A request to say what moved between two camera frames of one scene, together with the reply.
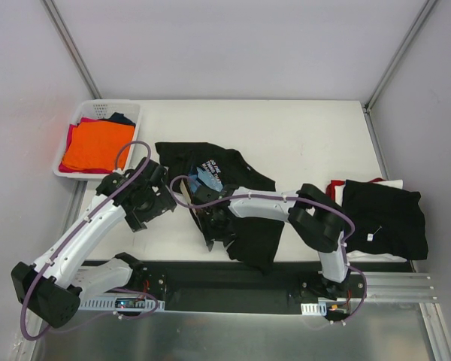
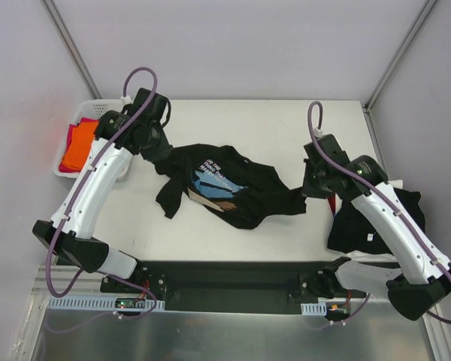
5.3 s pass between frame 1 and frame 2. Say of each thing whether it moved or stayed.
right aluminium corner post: stayed
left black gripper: moved
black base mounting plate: stayed
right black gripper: moved
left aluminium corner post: stayed
